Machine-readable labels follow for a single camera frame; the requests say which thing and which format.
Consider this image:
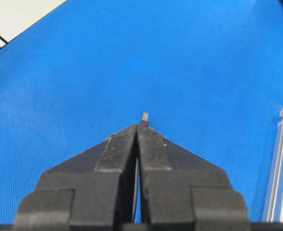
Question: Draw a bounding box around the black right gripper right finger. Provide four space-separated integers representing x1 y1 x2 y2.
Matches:
137 125 250 231

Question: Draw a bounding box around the blue cloth mat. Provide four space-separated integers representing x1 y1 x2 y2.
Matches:
0 0 283 224

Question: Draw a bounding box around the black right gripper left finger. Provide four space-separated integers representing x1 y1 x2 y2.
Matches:
14 125 137 231

